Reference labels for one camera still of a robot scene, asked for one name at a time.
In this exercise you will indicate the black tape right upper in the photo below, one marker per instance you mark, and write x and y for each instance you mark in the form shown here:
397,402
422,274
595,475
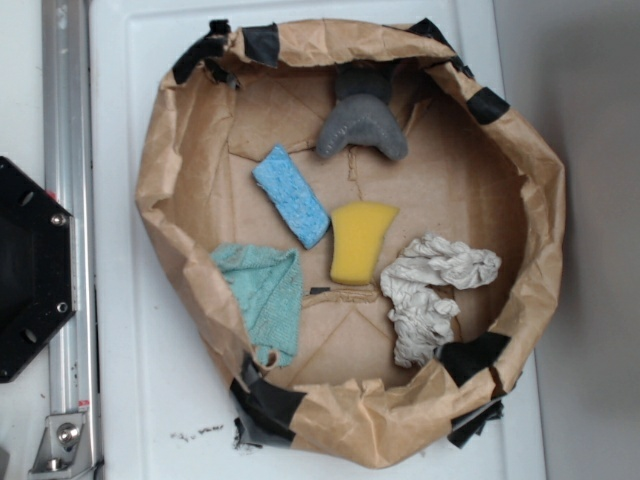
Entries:
486,107

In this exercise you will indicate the black tape top right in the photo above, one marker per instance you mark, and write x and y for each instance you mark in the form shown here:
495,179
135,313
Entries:
426,28

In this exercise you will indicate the crumpled white paper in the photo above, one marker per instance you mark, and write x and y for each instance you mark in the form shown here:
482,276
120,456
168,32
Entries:
422,319

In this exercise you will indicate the black tape bottom right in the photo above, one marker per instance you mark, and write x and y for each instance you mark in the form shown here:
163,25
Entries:
464,360

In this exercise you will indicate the metal corner bracket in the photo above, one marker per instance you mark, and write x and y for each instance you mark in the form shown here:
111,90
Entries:
64,451

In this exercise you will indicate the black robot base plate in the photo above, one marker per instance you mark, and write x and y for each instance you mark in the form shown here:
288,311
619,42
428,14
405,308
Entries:
37,286

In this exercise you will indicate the black tape bottom left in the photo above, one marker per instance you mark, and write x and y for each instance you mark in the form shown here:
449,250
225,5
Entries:
264,411

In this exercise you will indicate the yellow sponge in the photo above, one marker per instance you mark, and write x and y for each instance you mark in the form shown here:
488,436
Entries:
359,229

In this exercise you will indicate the white tray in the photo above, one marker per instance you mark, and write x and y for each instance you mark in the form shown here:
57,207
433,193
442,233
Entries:
166,413

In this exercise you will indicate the brown paper bag bin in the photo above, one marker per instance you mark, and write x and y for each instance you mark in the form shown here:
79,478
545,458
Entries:
497,187

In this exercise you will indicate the black tape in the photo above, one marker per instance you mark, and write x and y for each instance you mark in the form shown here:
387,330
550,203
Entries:
206,51
262,44
426,28
486,107
264,411
464,360

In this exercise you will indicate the blue sponge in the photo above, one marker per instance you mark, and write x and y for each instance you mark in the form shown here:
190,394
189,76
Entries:
292,196

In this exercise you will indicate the teal cloth towel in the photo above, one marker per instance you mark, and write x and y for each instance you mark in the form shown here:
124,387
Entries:
268,286

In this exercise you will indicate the aluminium rail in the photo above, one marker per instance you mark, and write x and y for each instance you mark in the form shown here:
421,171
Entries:
73,353

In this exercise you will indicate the black tape top left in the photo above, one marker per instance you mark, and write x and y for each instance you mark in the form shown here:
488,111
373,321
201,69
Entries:
206,51

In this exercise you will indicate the black tape top centre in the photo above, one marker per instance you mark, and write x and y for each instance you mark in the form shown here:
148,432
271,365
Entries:
262,44

